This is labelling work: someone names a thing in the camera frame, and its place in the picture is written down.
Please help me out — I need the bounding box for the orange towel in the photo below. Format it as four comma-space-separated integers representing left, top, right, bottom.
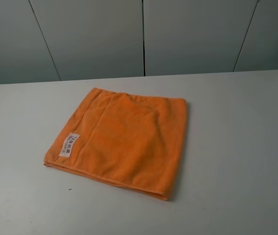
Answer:
44, 88, 188, 200

